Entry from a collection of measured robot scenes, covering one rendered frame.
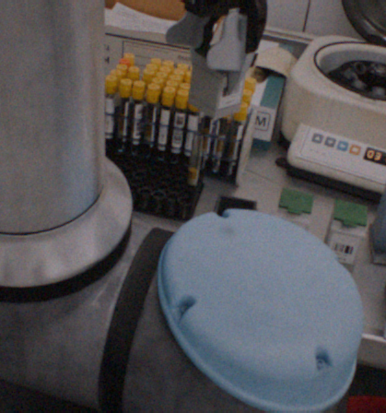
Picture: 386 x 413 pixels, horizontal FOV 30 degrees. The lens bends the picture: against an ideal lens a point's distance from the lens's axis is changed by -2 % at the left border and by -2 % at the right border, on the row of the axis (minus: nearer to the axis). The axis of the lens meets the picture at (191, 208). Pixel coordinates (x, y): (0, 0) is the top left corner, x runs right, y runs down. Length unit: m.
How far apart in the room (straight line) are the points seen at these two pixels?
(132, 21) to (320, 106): 0.41
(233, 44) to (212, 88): 0.06
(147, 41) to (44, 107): 0.72
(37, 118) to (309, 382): 0.18
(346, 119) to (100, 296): 0.68
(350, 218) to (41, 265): 0.54
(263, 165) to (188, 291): 0.68
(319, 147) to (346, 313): 0.64
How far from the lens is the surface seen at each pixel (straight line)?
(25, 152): 0.33
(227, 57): 0.76
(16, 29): 0.29
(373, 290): 0.87
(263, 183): 0.99
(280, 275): 0.39
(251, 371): 0.36
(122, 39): 1.04
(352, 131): 1.02
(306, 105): 1.02
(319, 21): 1.34
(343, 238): 0.85
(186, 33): 0.80
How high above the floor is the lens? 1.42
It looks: 36 degrees down
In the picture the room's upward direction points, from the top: 8 degrees clockwise
